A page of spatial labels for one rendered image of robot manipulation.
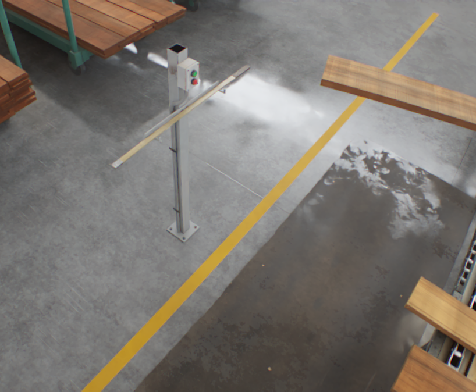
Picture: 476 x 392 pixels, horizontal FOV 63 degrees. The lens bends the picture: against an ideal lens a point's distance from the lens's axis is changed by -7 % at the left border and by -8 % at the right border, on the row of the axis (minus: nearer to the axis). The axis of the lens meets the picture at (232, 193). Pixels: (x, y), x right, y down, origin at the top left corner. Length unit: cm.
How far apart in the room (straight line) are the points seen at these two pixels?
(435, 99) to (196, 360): 194
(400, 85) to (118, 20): 234
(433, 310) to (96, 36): 299
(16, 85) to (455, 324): 277
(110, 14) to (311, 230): 245
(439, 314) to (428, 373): 24
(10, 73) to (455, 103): 275
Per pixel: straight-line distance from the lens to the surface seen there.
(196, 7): 487
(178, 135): 203
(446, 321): 171
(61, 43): 376
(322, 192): 301
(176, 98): 189
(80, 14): 393
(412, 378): 157
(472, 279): 195
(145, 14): 380
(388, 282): 275
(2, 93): 296
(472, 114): 259
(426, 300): 171
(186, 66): 176
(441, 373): 163
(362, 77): 249
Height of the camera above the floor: 224
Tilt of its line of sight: 51 degrees down
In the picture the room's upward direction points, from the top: 6 degrees clockwise
